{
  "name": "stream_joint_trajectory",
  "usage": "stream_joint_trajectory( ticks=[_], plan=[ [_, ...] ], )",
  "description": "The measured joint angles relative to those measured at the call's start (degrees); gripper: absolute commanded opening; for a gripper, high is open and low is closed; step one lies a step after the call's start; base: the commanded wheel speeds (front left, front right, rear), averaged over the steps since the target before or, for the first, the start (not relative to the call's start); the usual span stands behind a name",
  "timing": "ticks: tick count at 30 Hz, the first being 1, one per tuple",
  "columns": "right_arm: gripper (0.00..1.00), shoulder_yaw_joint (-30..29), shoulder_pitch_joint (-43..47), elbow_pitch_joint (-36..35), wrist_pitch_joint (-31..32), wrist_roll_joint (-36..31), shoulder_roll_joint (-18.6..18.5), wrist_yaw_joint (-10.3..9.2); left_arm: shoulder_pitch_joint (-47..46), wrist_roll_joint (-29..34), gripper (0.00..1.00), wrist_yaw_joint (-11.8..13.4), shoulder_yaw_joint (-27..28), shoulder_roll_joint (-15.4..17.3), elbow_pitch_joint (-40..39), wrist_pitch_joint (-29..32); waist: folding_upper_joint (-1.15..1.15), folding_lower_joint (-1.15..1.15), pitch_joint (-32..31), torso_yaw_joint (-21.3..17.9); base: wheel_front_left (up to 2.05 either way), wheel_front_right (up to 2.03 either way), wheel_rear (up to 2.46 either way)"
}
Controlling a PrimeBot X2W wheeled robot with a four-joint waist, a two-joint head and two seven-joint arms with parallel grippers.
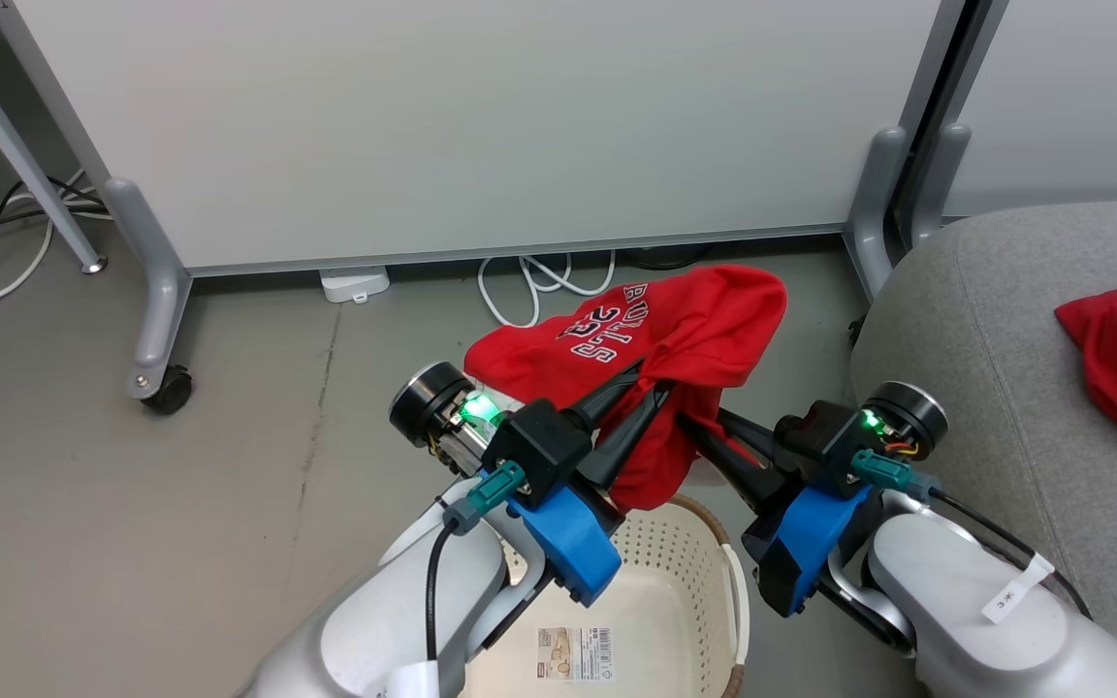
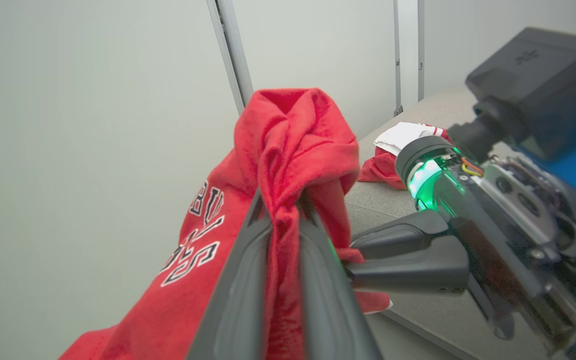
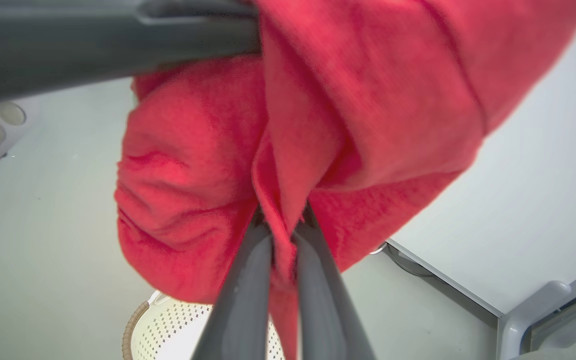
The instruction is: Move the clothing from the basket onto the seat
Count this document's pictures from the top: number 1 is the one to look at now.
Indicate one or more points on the black caster wheel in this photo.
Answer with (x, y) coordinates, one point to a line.
(171, 390)

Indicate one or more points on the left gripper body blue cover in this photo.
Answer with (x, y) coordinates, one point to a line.
(568, 543)

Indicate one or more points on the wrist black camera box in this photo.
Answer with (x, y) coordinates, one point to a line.
(544, 446)
(825, 436)

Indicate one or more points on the narrow white partition panel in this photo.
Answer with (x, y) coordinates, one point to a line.
(1072, 97)

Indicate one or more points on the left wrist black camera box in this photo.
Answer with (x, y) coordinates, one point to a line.
(544, 446)

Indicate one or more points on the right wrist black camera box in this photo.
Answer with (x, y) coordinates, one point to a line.
(825, 436)

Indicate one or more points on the white power adapter box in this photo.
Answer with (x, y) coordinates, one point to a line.
(355, 283)

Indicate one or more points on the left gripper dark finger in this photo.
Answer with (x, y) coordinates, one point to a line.
(631, 436)
(607, 402)

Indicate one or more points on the wide white partition panel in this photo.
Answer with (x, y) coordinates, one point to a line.
(471, 116)

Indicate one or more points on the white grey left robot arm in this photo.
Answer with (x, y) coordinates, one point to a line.
(374, 620)

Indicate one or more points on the red hoodie white lettering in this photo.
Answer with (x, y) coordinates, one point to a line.
(694, 330)

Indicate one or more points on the grey fabric sofa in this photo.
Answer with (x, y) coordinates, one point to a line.
(995, 320)

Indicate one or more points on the grey partition foot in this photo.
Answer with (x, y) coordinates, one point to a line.
(156, 291)
(874, 213)
(941, 179)

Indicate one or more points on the cream perforated laundry basket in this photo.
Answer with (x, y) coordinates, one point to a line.
(675, 601)

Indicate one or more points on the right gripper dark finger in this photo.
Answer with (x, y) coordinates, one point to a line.
(728, 460)
(762, 441)

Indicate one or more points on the grey metal table leg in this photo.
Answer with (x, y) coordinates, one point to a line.
(25, 155)

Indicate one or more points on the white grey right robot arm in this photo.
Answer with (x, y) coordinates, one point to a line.
(946, 582)

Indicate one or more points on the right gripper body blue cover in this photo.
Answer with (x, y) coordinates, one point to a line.
(806, 543)

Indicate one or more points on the red garment white stripes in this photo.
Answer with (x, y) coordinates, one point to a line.
(1116, 359)

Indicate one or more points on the paper label sticker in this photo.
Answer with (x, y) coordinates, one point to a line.
(575, 652)

